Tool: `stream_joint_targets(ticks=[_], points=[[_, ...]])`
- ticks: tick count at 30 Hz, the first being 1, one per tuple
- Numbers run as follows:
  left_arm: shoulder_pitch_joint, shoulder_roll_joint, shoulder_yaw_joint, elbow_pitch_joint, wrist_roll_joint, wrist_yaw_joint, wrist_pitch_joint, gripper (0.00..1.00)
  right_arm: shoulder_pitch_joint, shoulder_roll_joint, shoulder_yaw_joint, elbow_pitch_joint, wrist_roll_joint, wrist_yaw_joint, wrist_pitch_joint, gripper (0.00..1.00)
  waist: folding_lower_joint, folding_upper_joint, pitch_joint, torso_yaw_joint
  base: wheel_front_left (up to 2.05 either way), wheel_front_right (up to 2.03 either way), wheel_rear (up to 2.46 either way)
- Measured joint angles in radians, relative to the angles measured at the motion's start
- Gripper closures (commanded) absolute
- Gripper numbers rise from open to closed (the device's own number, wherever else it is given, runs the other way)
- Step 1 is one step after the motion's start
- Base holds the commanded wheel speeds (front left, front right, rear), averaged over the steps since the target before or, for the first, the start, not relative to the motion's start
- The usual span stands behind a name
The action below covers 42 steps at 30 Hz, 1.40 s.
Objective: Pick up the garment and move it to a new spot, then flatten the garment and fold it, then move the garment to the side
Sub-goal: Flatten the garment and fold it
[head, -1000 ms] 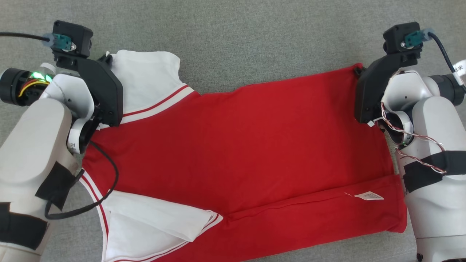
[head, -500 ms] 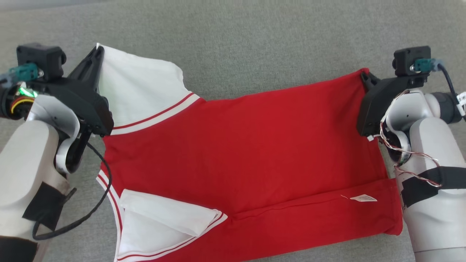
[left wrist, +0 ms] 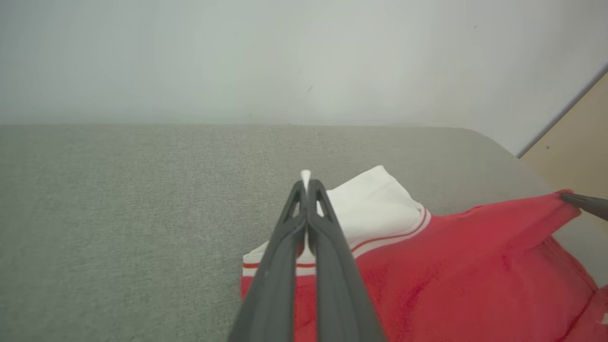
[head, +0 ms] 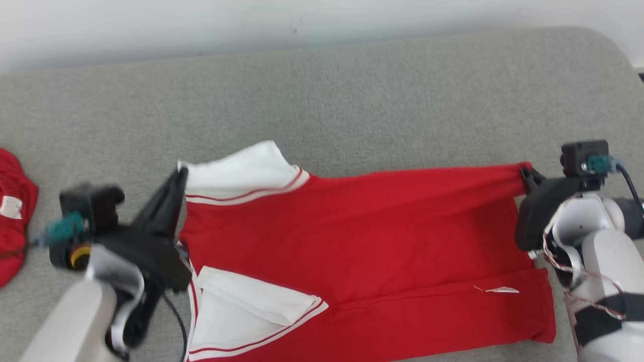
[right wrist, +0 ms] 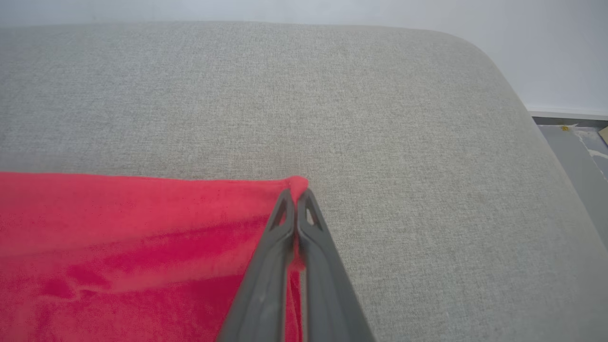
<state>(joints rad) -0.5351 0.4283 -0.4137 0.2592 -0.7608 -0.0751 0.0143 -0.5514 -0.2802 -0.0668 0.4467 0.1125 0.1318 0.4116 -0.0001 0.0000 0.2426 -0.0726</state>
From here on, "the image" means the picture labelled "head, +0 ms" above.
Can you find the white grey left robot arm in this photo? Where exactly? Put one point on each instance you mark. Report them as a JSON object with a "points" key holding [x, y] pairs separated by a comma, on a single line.
{"points": [[65, 322]]}

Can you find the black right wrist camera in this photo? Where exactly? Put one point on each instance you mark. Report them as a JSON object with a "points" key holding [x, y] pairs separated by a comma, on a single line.
{"points": [[578, 156]]}

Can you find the red white-sleeved jersey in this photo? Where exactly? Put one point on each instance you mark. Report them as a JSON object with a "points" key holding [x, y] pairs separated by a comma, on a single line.
{"points": [[352, 226]]}

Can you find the red elastic-waist shorts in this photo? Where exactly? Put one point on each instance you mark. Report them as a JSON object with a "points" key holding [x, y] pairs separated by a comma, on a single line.
{"points": [[20, 171]]}

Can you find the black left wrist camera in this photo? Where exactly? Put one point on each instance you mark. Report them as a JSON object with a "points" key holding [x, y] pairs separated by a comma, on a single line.
{"points": [[95, 206]]}

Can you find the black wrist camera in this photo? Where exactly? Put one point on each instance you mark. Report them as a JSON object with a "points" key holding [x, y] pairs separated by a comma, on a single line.
{"points": [[95, 206], [578, 156]]}

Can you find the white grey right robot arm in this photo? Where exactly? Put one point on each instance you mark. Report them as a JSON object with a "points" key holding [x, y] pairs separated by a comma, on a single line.
{"points": [[604, 261]]}

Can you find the white wall baseboard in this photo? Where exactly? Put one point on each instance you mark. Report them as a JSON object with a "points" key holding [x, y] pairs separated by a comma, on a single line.
{"points": [[640, 65]]}

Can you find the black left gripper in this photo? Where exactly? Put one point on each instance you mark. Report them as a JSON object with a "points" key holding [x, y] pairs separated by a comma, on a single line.
{"points": [[151, 256]]}

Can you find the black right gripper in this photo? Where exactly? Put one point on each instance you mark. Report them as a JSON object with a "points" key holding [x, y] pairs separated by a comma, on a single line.
{"points": [[538, 216]]}

